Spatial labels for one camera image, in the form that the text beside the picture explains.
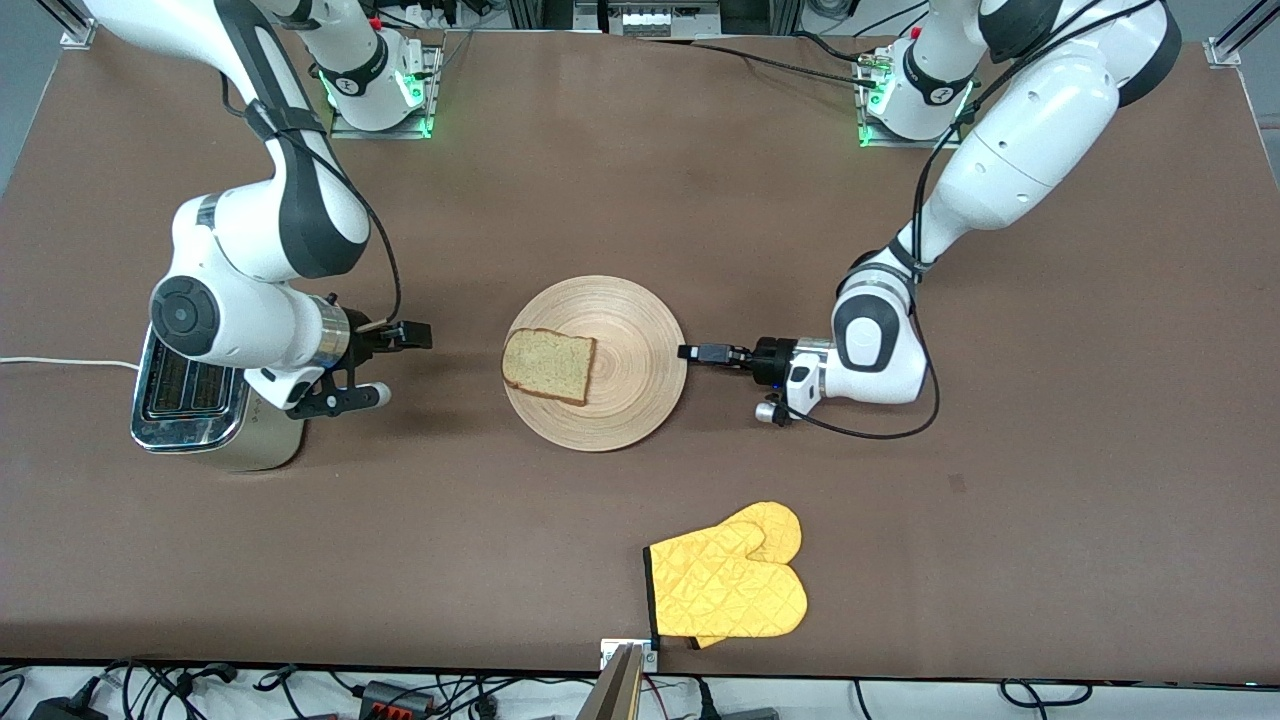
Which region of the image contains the round wooden plate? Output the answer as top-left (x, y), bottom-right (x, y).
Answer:
top-left (502, 275), bottom-right (689, 453)

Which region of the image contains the brown bread slice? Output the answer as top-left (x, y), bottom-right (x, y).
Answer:
top-left (501, 328), bottom-right (598, 407)

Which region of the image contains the chrome two-slot toaster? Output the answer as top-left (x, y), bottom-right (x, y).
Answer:
top-left (130, 325), bottom-right (306, 473)

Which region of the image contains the yellow quilted oven mitt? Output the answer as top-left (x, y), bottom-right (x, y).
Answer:
top-left (643, 520), bottom-right (809, 641)
top-left (690, 502), bottom-right (804, 651)

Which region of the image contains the grey power strip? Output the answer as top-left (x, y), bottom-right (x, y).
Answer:
top-left (608, 0), bottom-right (721, 39)

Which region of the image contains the wooden board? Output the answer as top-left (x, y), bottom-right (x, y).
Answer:
top-left (578, 643), bottom-right (644, 720)

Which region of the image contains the black orange connector box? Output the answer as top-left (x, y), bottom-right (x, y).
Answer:
top-left (358, 680), bottom-right (436, 719)

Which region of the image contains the black power adapter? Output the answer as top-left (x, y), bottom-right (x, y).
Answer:
top-left (28, 697), bottom-right (109, 720)

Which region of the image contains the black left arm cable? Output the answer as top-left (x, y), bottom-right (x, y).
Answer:
top-left (785, 0), bottom-right (1161, 442)

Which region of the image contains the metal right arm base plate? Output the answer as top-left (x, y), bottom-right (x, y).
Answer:
top-left (330, 45), bottom-right (443, 141)

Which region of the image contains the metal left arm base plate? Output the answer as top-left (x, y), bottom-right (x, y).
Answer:
top-left (858, 55), bottom-right (964, 151)

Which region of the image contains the black cable on table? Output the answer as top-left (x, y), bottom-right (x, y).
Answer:
top-left (640, 35), bottom-right (881, 86)

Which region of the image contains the white toaster power cable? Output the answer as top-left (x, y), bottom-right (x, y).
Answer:
top-left (0, 356), bottom-right (141, 371)

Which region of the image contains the small metal bracket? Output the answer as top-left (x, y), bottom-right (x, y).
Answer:
top-left (600, 638), bottom-right (661, 673)

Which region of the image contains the aluminium frame post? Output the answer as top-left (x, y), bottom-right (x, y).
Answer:
top-left (1205, 0), bottom-right (1280, 68)
top-left (40, 0), bottom-right (98, 49)

